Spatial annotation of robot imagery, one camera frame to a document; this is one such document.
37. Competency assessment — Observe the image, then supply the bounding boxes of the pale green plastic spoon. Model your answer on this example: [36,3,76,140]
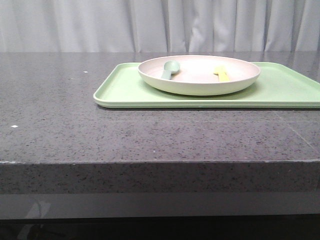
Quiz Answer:
[161,60,180,80]

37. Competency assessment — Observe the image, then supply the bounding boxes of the white round plate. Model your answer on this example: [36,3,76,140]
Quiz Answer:
[138,55,261,96]

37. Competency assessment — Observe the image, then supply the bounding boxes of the white pleated curtain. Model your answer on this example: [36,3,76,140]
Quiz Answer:
[0,0,320,53]

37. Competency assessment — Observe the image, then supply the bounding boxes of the light green rectangular tray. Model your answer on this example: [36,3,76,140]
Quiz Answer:
[93,62,320,109]

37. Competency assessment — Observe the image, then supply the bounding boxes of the yellow plastic fork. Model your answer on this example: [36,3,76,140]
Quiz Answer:
[213,65,230,83]

